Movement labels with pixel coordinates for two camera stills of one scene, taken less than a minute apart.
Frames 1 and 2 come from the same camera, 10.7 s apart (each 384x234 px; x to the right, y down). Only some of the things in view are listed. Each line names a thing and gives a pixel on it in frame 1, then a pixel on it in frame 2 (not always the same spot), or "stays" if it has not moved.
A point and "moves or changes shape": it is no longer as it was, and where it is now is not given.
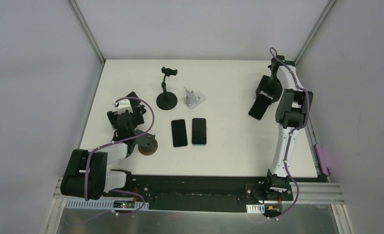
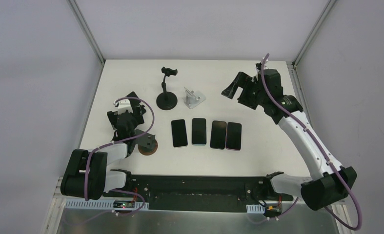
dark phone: x=199 y=131 stays
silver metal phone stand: x=192 y=100 stays
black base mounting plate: x=205 y=193 stays
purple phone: x=321 y=158 moves or changes shape
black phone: x=259 y=107 moves or changes shape
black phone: x=179 y=132 stays
